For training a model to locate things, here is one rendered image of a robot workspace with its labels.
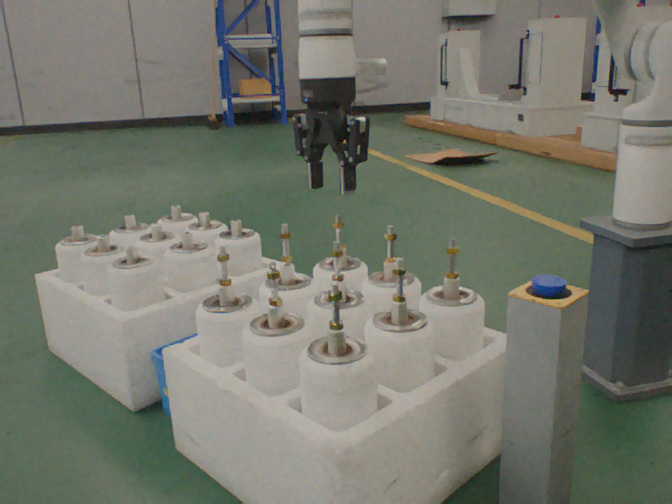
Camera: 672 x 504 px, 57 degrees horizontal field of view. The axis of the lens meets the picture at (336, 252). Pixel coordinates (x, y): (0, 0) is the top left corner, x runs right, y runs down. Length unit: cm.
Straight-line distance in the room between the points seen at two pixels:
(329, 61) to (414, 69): 690
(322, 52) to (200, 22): 637
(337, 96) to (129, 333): 57
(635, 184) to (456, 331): 42
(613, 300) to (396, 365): 49
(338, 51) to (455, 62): 468
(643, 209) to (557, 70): 318
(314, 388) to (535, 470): 30
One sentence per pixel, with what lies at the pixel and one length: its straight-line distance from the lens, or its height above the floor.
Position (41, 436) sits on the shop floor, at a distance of 120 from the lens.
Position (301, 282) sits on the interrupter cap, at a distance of 99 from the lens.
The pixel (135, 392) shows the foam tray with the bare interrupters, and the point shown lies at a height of 4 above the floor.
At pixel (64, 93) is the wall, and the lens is 722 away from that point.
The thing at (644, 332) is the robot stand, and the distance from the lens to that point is 119.
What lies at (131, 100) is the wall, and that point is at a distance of 716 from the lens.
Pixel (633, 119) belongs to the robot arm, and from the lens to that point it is 113.
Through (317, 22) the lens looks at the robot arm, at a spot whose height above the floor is 64.
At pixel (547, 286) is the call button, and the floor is 33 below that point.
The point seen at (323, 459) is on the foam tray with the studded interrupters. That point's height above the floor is 16.
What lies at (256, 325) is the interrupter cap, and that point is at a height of 25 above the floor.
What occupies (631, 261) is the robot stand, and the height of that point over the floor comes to 25.
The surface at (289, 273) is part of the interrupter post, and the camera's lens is 98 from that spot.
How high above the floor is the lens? 59
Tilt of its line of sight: 17 degrees down
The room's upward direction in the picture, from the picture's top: 2 degrees counter-clockwise
